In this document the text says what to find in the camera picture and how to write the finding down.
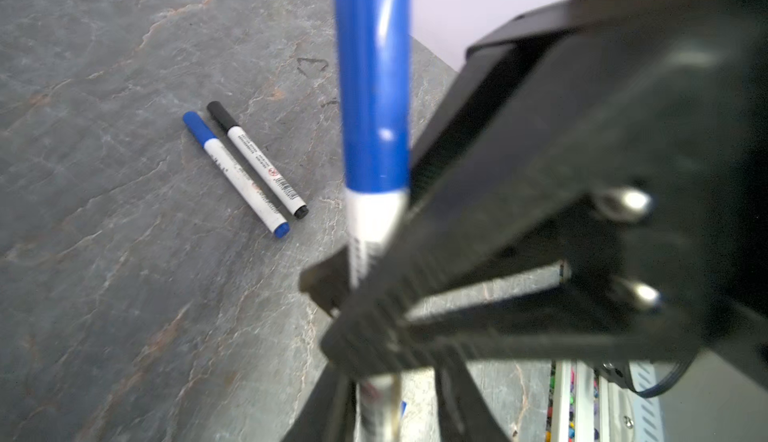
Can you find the white vented cable duct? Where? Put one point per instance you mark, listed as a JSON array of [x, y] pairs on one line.
[[646, 412]]

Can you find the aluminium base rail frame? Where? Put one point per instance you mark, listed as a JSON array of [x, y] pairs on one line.
[[585, 406]]

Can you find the white marker black ink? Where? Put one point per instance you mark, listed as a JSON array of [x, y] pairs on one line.
[[258, 160]]

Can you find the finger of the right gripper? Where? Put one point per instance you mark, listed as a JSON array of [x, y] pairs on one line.
[[327, 283]]

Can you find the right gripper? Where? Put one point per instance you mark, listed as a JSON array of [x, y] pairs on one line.
[[593, 187]]

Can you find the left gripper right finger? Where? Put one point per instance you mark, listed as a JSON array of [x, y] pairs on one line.
[[463, 414]]

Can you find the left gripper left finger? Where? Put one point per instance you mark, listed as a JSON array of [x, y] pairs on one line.
[[330, 412]]

